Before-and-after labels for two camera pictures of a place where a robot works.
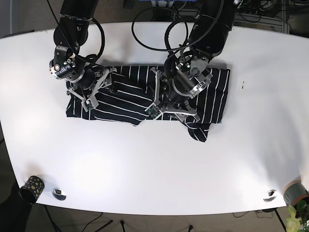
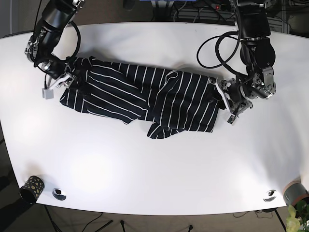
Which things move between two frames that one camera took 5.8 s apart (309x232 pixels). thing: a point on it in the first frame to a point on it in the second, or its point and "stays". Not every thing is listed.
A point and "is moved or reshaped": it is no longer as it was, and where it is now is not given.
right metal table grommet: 272,194 stays
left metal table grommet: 58,194 stays
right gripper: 174,98 to 236,104
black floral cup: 32,190 stays
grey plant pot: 294,192 stays
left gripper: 94,77 to 48,93
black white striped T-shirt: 126,96 is moved or reshaped
